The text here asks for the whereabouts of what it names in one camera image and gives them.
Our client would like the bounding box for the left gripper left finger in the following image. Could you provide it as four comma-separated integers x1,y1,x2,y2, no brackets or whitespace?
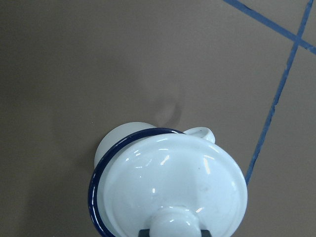
138,229,150,237

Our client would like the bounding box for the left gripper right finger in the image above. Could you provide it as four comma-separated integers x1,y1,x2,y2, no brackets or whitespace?
201,230,212,237

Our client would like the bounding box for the white enamel mug lid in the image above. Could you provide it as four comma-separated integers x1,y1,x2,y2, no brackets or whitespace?
98,134,247,237

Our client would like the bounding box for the white enamel mug blue rim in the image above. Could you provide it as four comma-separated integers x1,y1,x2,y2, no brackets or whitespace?
88,121,215,237

